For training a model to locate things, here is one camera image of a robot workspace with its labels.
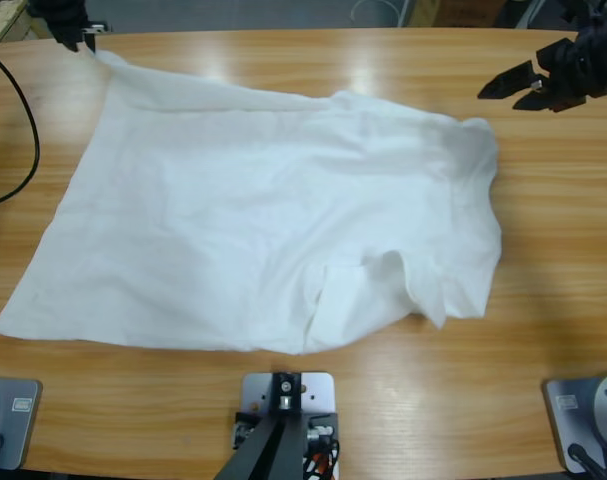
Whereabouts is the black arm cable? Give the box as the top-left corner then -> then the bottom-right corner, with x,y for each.
0,43 -> 42,209

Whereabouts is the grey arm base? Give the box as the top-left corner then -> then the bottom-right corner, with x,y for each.
0,377 -> 43,472
541,370 -> 607,474

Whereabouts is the white T-shirt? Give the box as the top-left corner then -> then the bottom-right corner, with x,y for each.
0,48 -> 504,356

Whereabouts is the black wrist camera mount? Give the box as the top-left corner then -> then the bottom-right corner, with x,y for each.
560,0 -> 607,34

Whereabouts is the grey metal stand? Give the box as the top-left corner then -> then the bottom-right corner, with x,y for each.
511,0 -> 549,29

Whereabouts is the dark post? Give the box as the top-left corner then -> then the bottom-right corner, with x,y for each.
217,370 -> 304,480

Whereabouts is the white cable loop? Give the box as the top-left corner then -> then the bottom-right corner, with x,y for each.
351,0 -> 409,27

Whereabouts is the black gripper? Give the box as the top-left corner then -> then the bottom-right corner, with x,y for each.
477,19 -> 607,112
27,0 -> 107,54

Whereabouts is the light brown cardboard box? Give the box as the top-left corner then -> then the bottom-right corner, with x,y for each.
407,0 -> 442,27

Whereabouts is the dark brown cardboard box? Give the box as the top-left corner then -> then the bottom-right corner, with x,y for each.
435,0 -> 499,27

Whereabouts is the light wooden pallet stack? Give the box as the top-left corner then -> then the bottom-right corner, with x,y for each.
0,0 -> 47,46

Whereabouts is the white mount block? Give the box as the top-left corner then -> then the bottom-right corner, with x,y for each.
231,370 -> 342,480

